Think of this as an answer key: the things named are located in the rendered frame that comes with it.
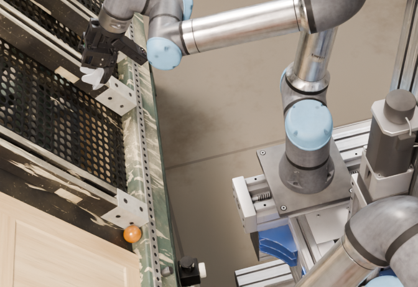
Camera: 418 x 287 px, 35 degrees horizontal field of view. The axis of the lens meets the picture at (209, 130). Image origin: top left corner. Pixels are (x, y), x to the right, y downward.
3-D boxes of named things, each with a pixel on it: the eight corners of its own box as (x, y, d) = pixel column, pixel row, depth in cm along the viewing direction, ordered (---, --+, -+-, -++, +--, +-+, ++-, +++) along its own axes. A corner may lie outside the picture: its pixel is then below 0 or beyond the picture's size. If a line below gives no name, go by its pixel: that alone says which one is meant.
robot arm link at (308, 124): (286, 169, 173) (287, 136, 163) (282, 128, 182) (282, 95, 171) (333, 166, 173) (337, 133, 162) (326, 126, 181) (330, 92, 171)
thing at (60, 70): (73, 83, 209) (80, 78, 207) (53, 71, 203) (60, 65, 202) (73, 76, 210) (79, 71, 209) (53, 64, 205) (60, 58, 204)
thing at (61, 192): (76, 203, 180) (84, 198, 179) (53, 192, 175) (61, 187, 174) (76, 194, 182) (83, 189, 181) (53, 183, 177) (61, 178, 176)
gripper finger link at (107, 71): (96, 74, 170) (106, 48, 164) (103, 75, 171) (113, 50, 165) (99, 87, 167) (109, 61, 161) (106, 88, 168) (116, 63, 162)
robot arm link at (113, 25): (130, 2, 160) (136, 25, 155) (124, 17, 163) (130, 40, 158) (100, -3, 157) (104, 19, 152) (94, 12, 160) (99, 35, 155)
